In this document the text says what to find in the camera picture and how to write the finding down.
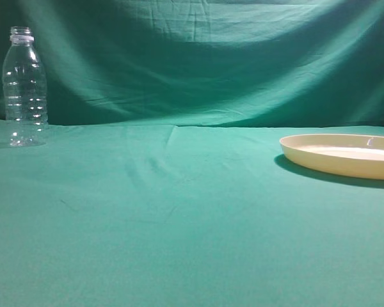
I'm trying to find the cream plastic plate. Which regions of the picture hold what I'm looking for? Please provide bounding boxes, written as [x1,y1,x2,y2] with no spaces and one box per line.
[280,134,384,180]

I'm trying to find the green cloth backdrop and tablecloth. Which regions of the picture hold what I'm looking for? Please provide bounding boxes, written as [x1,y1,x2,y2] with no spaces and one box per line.
[0,1,384,306]

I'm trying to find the clear empty plastic bottle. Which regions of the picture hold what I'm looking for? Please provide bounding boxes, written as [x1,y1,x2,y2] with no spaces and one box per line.
[2,26,48,146]

